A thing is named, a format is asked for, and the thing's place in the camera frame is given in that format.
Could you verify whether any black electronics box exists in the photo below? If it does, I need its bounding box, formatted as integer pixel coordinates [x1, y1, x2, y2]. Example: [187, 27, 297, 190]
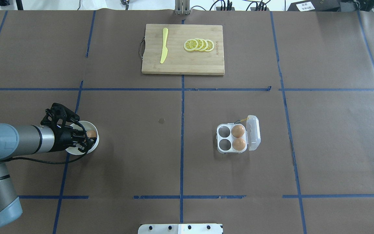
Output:
[286, 0, 341, 12]

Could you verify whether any aluminium frame post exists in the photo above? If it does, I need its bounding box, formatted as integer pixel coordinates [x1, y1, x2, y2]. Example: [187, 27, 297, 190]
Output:
[175, 0, 191, 15]

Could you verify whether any clear plastic egg box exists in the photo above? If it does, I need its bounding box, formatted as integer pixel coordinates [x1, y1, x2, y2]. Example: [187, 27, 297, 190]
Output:
[216, 115, 261, 154]

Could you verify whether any white ceramic bowl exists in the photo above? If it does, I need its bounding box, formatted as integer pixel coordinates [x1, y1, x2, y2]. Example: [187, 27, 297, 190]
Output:
[66, 121, 100, 155]

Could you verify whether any brown egg from bowl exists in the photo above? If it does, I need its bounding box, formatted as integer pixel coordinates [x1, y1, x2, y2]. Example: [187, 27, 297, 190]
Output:
[86, 129, 98, 138]

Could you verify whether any brown egg in box front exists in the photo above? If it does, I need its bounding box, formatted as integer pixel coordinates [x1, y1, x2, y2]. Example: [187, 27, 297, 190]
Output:
[232, 138, 246, 151]

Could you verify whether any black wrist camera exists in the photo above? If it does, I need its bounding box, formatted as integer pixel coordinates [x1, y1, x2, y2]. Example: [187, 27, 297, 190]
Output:
[40, 103, 80, 128]

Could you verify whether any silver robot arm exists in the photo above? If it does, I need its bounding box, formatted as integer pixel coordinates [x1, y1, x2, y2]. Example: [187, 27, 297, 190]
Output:
[0, 121, 99, 228]

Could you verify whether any brown egg in box rear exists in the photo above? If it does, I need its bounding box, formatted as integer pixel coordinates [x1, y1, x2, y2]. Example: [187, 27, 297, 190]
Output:
[231, 124, 245, 138]

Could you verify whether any wooden cutting board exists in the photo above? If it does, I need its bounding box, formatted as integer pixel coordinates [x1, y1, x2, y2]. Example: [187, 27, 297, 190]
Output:
[142, 24, 225, 75]

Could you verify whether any back lemon slice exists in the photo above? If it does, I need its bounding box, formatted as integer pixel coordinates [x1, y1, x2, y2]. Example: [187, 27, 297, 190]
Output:
[204, 40, 214, 52]

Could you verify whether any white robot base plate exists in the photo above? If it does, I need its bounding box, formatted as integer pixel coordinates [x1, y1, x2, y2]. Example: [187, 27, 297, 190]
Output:
[138, 223, 224, 234]

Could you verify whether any lemon slice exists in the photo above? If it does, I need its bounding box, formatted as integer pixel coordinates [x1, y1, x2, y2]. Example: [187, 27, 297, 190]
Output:
[194, 38, 204, 51]
[198, 39, 208, 51]
[183, 39, 199, 51]
[204, 40, 214, 52]

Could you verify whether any yellow plastic knife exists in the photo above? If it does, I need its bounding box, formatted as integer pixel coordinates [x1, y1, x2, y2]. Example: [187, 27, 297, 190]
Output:
[160, 28, 168, 64]

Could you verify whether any front lemon slice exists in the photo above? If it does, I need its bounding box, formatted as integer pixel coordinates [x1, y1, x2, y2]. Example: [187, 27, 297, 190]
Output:
[183, 39, 199, 51]

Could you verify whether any brown egg in box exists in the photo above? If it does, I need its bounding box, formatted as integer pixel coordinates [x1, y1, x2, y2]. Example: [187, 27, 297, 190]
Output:
[232, 138, 246, 151]
[231, 124, 245, 138]

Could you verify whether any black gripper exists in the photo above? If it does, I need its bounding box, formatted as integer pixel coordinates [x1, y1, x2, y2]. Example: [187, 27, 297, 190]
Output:
[51, 122, 97, 153]

